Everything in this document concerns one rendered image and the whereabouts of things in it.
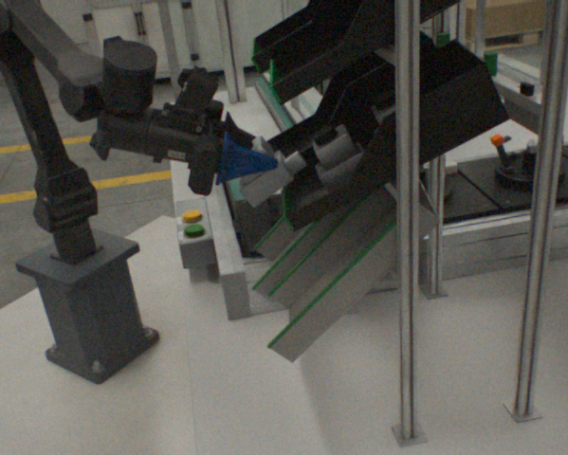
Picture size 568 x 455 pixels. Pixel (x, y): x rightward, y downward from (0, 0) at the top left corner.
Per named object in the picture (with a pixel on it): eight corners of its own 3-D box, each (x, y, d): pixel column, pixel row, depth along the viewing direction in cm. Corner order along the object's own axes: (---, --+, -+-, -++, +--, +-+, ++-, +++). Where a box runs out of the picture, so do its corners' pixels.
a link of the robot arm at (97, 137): (84, 164, 78) (85, 103, 72) (96, 134, 82) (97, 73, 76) (142, 175, 79) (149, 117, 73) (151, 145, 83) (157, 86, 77)
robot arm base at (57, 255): (48, 257, 107) (39, 224, 104) (80, 239, 112) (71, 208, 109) (76, 266, 103) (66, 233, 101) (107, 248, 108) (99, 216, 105)
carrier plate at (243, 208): (250, 261, 122) (248, 251, 121) (235, 209, 143) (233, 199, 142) (374, 239, 124) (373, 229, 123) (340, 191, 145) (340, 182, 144)
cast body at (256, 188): (253, 209, 81) (217, 167, 78) (253, 194, 85) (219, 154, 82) (308, 170, 79) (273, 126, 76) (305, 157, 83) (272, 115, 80)
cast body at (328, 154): (329, 195, 81) (302, 151, 79) (325, 183, 85) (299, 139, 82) (389, 162, 80) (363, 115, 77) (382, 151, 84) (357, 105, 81)
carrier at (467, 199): (381, 238, 125) (379, 178, 119) (347, 190, 146) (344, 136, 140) (500, 217, 127) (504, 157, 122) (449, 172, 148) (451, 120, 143)
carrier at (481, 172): (502, 217, 127) (506, 157, 122) (450, 172, 149) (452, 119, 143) (616, 197, 130) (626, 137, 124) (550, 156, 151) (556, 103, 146)
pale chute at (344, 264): (292, 364, 88) (266, 347, 87) (290, 309, 100) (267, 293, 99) (441, 222, 78) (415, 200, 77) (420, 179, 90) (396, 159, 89)
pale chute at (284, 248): (273, 304, 102) (250, 289, 100) (273, 262, 113) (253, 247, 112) (399, 176, 92) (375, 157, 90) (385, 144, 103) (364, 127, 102)
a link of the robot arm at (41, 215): (36, 226, 105) (26, 190, 102) (87, 206, 110) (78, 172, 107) (55, 238, 100) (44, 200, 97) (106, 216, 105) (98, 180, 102)
